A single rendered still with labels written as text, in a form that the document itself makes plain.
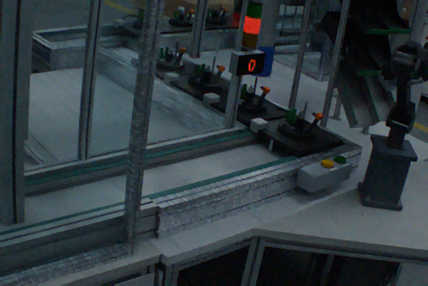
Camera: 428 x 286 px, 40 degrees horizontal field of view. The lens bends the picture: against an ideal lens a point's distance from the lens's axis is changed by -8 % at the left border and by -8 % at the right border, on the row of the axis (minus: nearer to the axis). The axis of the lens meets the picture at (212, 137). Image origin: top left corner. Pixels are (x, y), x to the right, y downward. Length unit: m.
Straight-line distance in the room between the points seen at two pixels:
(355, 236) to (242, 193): 0.37
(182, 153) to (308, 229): 0.47
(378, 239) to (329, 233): 0.16
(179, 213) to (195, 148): 0.38
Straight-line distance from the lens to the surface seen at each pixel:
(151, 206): 1.63
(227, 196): 1.79
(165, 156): 1.94
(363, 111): 2.39
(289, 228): 1.83
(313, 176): 1.94
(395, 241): 1.91
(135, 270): 1.62
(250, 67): 2.05
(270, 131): 2.17
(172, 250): 1.64
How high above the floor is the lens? 1.78
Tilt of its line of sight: 23 degrees down
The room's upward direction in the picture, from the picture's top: 9 degrees clockwise
